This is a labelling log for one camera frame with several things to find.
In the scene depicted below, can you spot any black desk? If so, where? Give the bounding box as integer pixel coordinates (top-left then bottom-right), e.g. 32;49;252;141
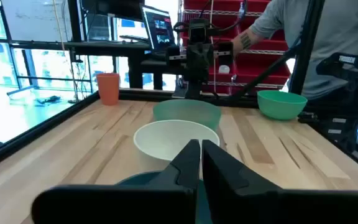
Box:
63;39;186;91

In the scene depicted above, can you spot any pale green bowl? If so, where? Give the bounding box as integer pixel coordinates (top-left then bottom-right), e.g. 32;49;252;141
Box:
152;98;222;131

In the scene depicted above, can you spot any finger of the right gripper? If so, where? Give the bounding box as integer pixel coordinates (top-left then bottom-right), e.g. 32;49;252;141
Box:
217;42;234;67
166;46;181;67

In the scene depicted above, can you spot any computer monitor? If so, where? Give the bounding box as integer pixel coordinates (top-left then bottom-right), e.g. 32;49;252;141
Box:
139;4;177;53

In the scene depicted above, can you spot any dark object on floor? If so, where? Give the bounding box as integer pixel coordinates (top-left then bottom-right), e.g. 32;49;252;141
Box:
35;95;62;105

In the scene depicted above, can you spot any white bowl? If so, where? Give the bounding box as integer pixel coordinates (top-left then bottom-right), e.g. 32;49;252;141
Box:
133;119;221;162

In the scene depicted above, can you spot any black monitor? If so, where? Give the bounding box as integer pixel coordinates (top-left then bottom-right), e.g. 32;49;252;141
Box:
81;0;145;22

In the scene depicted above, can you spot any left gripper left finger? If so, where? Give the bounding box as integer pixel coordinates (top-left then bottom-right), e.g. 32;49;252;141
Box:
31;139;201;224

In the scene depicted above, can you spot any black camera cable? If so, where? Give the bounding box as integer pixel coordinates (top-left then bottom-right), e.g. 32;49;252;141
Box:
172;0;249;35

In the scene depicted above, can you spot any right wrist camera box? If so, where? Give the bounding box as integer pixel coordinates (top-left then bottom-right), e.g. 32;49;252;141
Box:
188;18;210;44

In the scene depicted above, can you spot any black frame post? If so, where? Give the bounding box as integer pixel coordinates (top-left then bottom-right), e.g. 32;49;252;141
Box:
289;0;326;95

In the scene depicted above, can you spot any black diagonal frame strut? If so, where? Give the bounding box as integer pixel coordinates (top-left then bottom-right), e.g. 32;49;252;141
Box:
228;46;301;102

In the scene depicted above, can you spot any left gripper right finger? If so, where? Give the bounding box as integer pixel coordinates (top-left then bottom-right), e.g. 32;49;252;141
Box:
201;139;358;224

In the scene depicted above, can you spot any orange plastic cup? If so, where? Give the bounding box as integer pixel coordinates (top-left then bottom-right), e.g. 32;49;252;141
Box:
96;73;121;106

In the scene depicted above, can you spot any person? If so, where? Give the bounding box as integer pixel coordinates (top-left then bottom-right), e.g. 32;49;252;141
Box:
249;0;358;101

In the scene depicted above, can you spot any red tool cabinet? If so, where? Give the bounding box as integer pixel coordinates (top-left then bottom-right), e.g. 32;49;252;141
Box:
178;0;291;95

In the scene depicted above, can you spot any beige hanging cord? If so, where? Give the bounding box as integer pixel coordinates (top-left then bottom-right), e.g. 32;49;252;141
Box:
52;0;78;102

